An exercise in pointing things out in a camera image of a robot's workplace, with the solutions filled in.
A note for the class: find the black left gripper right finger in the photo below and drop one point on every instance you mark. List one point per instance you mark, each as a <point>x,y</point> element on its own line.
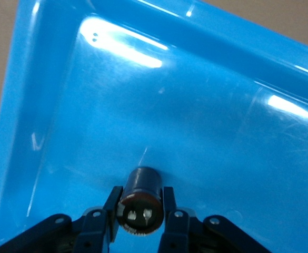
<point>180,232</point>

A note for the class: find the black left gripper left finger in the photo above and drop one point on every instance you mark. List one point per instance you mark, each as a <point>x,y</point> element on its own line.
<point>93,229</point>

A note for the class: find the black cylindrical capacitor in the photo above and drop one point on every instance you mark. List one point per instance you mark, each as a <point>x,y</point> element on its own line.
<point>140,200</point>

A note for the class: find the blue plastic tray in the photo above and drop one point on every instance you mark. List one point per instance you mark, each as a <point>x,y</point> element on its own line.
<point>153,105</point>

